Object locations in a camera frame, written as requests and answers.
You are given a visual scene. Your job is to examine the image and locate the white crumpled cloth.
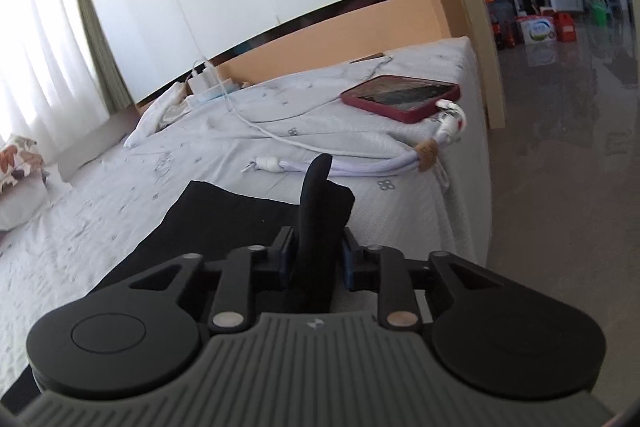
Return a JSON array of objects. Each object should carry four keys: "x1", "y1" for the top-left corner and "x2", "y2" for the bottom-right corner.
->
[{"x1": 124, "y1": 81, "x2": 202, "y2": 148}]

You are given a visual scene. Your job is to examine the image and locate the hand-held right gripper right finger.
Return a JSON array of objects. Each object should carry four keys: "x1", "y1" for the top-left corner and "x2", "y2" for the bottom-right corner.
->
[{"x1": 341, "y1": 229, "x2": 531, "y2": 334}]

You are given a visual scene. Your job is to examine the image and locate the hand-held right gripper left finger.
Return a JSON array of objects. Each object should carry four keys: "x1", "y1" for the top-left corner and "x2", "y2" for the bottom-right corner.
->
[{"x1": 92, "y1": 227, "x2": 296, "y2": 334}]

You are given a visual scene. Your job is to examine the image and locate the dark bottles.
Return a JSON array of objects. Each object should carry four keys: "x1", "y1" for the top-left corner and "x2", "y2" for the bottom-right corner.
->
[{"x1": 492, "y1": 11, "x2": 519, "y2": 51}]

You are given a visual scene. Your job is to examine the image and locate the white charger adapter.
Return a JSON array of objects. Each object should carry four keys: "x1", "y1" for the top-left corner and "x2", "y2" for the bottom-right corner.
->
[{"x1": 186, "y1": 61, "x2": 237, "y2": 100}]

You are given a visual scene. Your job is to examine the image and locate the wooden door frame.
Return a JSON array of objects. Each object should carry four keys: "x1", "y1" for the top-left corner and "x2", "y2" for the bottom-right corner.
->
[{"x1": 397, "y1": 0, "x2": 507, "y2": 131}]

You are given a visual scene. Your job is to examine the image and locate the green curtain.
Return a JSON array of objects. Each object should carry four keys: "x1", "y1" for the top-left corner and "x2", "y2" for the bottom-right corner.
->
[{"x1": 50, "y1": 0, "x2": 135, "y2": 114}]

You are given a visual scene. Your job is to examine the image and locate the red box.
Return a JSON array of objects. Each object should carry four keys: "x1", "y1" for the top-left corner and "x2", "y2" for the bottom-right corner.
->
[{"x1": 555, "y1": 10, "x2": 579, "y2": 42}]

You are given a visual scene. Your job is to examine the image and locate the white sheer curtain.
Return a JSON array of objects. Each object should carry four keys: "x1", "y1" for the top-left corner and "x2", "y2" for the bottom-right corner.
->
[{"x1": 0, "y1": 0, "x2": 110, "y2": 160}]

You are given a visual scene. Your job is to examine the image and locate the floral pillow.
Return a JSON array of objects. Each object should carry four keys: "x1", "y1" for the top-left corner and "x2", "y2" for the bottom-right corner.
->
[{"x1": 0, "y1": 133, "x2": 49, "y2": 196}]

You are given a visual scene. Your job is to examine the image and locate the white pillow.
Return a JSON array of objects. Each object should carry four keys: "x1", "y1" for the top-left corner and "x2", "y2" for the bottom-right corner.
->
[{"x1": 0, "y1": 174, "x2": 57, "y2": 232}]

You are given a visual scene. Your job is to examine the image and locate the thin white cable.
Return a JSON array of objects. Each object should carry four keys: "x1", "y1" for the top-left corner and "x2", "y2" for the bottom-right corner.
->
[{"x1": 184, "y1": 54, "x2": 394, "y2": 154}]

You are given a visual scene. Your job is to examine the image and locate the thick white braided cable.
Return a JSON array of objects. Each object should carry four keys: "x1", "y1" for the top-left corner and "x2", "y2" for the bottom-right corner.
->
[{"x1": 241, "y1": 99, "x2": 469, "y2": 181}]

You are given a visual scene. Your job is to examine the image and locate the black pants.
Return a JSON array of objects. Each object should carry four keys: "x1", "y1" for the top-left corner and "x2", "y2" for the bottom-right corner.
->
[{"x1": 92, "y1": 153, "x2": 356, "y2": 314}]

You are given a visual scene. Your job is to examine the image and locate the bed with white patterned sheet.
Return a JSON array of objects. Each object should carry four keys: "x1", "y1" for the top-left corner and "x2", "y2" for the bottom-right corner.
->
[{"x1": 0, "y1": 36, "x2": 497, "y2": 388}]

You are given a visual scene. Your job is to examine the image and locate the white green cardboard box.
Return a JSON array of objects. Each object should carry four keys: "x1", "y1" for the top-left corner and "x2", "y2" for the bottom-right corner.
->
[{"x1": 516, "y1": 14, "x2": 559, "y2": 44}]

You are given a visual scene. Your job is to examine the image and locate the phone in red case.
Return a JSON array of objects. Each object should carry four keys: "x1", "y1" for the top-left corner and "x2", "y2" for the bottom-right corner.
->
[{"x1": 339, "y1": 75, "x2": 461, "y2": 124}]

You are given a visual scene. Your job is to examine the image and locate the wooden bed side board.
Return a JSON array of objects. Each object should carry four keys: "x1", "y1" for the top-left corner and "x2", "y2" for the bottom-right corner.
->
[{"x1": 135, "y1": 0, "x2": 447, "y2": 114}]

